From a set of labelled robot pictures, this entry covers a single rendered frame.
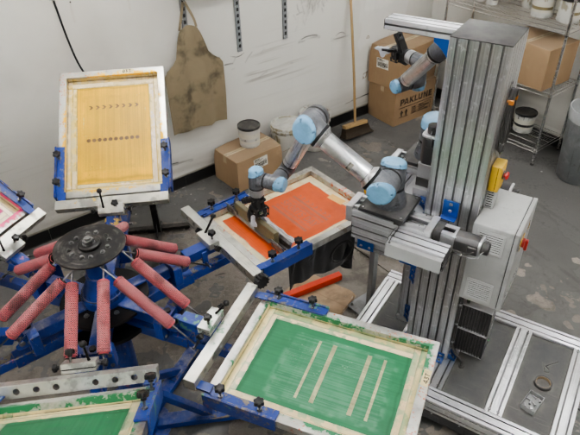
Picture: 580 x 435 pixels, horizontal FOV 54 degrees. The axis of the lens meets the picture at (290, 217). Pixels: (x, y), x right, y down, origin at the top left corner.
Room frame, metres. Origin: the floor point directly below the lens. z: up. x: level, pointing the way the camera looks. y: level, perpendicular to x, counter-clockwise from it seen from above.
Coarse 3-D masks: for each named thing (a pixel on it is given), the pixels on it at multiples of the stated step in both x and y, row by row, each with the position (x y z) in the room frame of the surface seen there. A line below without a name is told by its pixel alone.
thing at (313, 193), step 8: (304, 184) 2.82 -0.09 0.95; (288, 192) 2.73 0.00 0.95; (296, 192) 2.73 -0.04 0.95; (304, 192) 2.73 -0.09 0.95; (312, 192) 2.73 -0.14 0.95; (320, 192) 2.73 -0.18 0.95; (272, 200) 2.66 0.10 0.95; (280, 200) 2.66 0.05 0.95; (312, 200) 2.65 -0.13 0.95; (320, 200) 2.65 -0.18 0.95; (272, 208) 2.59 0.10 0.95; (272, 216) 2.51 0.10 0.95; (280, 216) 2.51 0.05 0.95; (232, 224) 2.44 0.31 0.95; (240, 224) 2.44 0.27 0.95; (240, 232) 2.37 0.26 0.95; (248, 232) 2.37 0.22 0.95
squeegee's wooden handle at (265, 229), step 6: (240, 204) 2.49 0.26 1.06; (240, 210) 2.46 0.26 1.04; (246, 210) 2.43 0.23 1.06; (246, 216) 2.42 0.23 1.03; (258, 222) 2.33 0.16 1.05; (264, 222) 2.32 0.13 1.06; (258, 228) 2.33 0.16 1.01; (264, 228) 2.28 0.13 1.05; (270, 228) 2.27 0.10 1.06; (264, 234) 2.29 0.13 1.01; (270, 234) 2.24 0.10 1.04; (276, 234) 2.23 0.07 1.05; (276, 240) 2.23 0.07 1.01
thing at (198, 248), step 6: (192, 246) 2.16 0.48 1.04; (198, 246) 2.16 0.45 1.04; (204, 246) 2.16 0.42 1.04; (180, 252) 2.13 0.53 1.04; (186, 252) 2.12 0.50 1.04; (192, 252) 2.12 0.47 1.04; (198, 252) 2.12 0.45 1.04; (210, 252) 2.16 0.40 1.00; (192, 258) 2.10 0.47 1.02; (198, 258) 2.12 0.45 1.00
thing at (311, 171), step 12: (312, 168) 2.94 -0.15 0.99; (288, 180) 2.81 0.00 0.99; (324, 180) 2.82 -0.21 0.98; (264, 192) 2.71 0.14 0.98; (348, 192) 2.67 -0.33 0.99; (216, 216) 2.51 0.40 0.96; (216, 228) 2.37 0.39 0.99; (336, 228) 2.34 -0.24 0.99; (348, 228) 2.36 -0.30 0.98; (228, 240) 2.27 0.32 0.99; (312, 240) 2.25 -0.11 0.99; (324, 240) 2.26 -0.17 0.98
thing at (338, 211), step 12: (324, 204) 2.61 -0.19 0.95; (336, 204) 2.61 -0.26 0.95; (336, 216) 2.50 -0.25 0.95; (288, 228) 2.40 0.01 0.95; (312, 228) 2.39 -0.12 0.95; (324, 228) 2.39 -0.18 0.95; (252, 240) 2.31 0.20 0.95; (264, 240) 2.30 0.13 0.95; (264, 252) 2.21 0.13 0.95; (276, 252) 2.20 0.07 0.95
